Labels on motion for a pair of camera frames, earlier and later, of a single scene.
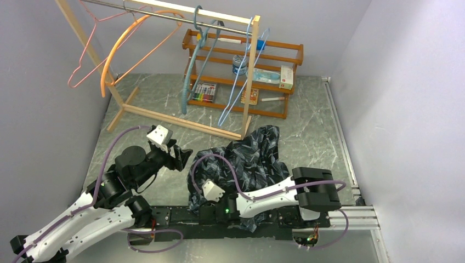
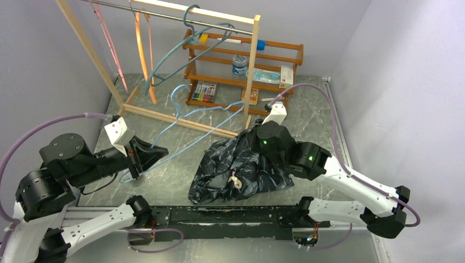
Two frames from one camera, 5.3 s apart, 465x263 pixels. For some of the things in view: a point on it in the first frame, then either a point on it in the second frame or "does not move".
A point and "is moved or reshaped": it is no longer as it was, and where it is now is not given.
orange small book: x=254 y=96 does not move
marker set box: x=204 y=92 does not move
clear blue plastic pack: x=265 y=75 does not move
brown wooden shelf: x=248 y=75 does not move
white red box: x=287 y=77 does not move
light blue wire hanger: x=239 y=70 is moved or reshaped
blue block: x=259 y=44 does not move
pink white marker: x=272 y=98 does not move
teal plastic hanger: x=202 y=35 → x=152 y=81
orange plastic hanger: x=145 y=56 → x=151 y=91
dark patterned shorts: x=240 y=165 does not move
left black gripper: x=183 y=154 → x=142 y=154
